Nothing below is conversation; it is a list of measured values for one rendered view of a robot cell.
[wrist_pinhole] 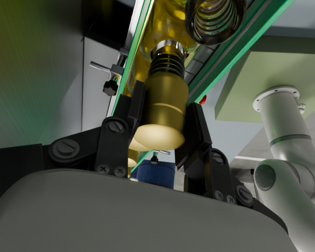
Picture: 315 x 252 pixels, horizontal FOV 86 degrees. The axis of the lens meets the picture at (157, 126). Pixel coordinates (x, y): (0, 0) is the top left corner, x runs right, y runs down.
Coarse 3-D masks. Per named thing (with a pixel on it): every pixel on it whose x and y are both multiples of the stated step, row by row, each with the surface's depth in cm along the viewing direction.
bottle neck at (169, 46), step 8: (168, 40) 14; (160, 48) 14; (168, 48) 14; (176, 48) 14; (160, 56) 13; (168, 56) 13; (176, 56) 13; (184, 56) 15; (152, 64) 13; (160, 64) 13; (168, 64) 12; (176, 64) 13; (152, 72) 13; (176, 72) 12
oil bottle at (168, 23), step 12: (156, 0) 15; (156, 12) 14; (168, 12) 14; (180, 12) 14; (156, 24) 14; (168, 24) 14; (180, 24) 14; (144, 36) 16; (156, 36) 15; (168, 36) 14; (180, 36) 14; (144, 48) 16; (192, 48) 15
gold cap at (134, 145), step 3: (132, 141) 16; (135, 141) 16; (132, 144) 17; (135, 144) 17; (138, 144) 16; (129, 147) 17; (132, 147) 17; (135, 147) 17; (138, 147) 17; (141, 147) 17; (144, 147) 17; (138, 150) 18; (141, 150) 18; (144, 150) 17; (147, 150) 17
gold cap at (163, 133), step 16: (160, 80) 11; (176, 80) 11; (160, 96) 10; (176, 96) 11; (144, 112) 10; (160, 112) 10; (176, 112) 10; (144, 128) 10; (160, 128) 10; (176, 128) 10; (144, 144) 11; (160, 144) 11; (176, 144) 11
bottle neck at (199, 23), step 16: (192, 0) 8; (224, 0) 10; (240, 0) 8; (192, 16) 8; (208, 16) 11; (224, 16) 10; (240, 16) 8; (192, 32) 9; (208, 32) 10; (224, 32) 9
